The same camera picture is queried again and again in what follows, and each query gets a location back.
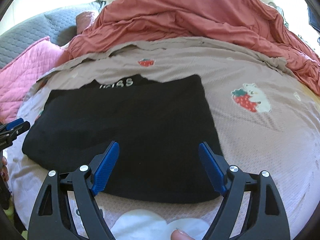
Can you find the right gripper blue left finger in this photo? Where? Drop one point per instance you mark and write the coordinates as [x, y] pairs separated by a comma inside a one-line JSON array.
[[51, 217]]

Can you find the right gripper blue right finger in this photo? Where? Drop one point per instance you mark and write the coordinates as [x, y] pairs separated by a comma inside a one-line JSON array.
[[265, 217]]

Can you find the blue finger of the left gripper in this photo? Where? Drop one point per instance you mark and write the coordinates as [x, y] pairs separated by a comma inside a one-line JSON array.
[[10, 131]]

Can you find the black sweater with print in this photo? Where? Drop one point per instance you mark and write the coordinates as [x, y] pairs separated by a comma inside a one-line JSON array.
[[158, 126]]

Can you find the person's left hand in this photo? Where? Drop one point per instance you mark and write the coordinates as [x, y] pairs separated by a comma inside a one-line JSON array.
[[4, 170]]

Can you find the person's right hand thumb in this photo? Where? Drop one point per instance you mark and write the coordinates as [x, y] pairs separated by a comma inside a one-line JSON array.
[[180, 235]]

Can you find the pink quilted blanket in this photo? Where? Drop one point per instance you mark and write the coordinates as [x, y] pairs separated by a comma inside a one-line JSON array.
[[20, 74]]

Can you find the grey quilted headboard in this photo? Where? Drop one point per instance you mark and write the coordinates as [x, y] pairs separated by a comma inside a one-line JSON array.
[[58, 24]]

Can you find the dusty pink pillow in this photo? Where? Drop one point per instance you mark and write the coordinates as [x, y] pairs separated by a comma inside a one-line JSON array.
[[85, 19]]

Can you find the coral red duvet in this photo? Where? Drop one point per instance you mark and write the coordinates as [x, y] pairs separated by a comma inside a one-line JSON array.
[[248, 23]]

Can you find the black monitor screen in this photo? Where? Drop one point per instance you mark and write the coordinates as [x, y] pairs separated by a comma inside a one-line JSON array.
[[313, 20]]

